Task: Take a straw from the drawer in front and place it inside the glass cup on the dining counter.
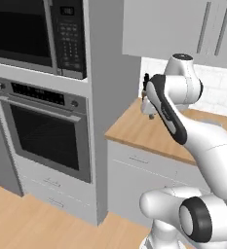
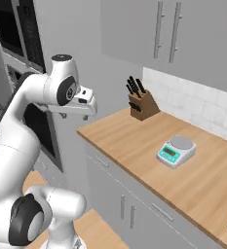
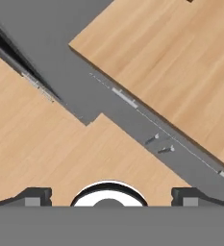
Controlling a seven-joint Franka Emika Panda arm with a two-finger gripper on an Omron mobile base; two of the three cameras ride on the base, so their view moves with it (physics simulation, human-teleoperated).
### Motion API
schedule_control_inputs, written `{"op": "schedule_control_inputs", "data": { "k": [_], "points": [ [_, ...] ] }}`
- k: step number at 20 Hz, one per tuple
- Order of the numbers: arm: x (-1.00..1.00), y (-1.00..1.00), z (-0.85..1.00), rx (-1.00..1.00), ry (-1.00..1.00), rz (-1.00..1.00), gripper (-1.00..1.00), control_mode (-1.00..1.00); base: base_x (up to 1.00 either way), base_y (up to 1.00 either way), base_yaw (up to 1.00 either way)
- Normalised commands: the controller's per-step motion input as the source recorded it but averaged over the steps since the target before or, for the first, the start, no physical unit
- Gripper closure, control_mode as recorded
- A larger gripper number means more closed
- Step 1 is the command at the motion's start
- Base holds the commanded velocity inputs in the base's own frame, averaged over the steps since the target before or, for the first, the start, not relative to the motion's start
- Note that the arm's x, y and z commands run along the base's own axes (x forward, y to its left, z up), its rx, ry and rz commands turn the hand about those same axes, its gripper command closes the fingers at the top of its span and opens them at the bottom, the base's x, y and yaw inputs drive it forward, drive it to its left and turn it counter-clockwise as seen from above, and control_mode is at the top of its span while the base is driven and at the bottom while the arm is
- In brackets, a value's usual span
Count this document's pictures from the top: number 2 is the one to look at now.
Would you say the wooden knife block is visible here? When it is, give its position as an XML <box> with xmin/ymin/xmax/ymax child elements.
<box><xmin>128</xmin><ymin>89</ymin><xmax>161</xmax><ymax>122</ymax></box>

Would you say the small black-handled knife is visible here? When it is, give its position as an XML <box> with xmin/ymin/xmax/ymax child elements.
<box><xmin>128</xmin><ymin>101</ymin><xmax>142</xmax><ymax>113</ymax></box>

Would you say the white and teal kitchen scale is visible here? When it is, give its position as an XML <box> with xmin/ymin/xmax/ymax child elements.
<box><xmin>156</xmin><ymin>134</ymin><xmax>198</xmax><ymax>169</ymax></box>

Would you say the grey drawer front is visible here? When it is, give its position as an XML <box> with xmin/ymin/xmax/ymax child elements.
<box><xmin>132</xmin><ymin>183</ymin><xmax>220</xmax><ymax>249</ymax></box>
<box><xmin>85</xmin><ymin>141</ymin><xmax>136</xmax><ymax>200</ymax></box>

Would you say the silver base cupboard handle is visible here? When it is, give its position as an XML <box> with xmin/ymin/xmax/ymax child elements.
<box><xmin>130</xmin><ymin>204</ymin><xmax>137</xmax><ymax>230</ymax></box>
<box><xmin>120</xmin><ymin>194</ymin><xmax>127</xmax><ymax>221</ymax></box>

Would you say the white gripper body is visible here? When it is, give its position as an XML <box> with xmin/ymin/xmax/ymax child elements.
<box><xmin>47</xmin><ymin>95</ymin><xmax>98</xmax><ymax>117</ymax></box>

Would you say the grey wall cupboard door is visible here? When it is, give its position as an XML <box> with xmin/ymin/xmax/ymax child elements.
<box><xmin>99</xmin><ymin>0</ymin><xmax>169</xmax><ymax>67</ymax></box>
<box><xmin>166</xmin><ymin>0</ymin><xmax>227</xmax><ymax>95</ymax></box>

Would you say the black built-in microwave oven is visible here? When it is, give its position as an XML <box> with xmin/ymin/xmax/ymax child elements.
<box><xmin>0</xmin><ymin>0</ymin><xmax>47</xmax><ymax>74</ymax></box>

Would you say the grey base cupboard door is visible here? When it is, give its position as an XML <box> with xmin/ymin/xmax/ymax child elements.
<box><xmin>127</xmin><ymin>194</ymin><xmax>192</xmax><ymax>249</ymax></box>
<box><xmin>86</xmin><ymin>157</ymin><xmax>130</xmax><ymax>249</ymax></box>

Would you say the silver wall cupboard handle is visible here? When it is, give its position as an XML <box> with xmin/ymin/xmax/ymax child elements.
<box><xmin>153</xmin><ymin>0</ymin><xmax>166</xmax><ymax>59</ymax></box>
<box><xmin>169</xmin><ymin>1</ymin><xmax>183</xmax><ymax>64</ymax></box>

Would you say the silver drawer handle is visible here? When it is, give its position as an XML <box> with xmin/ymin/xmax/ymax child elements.
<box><xmin>95</xmin><ymin>156</ymin><xmax>110</xmax><ymax>168</ymax></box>
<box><xmin>151</xmin><ymin>202</ymin><xmax>175</xmax><ymax>223</ymax></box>

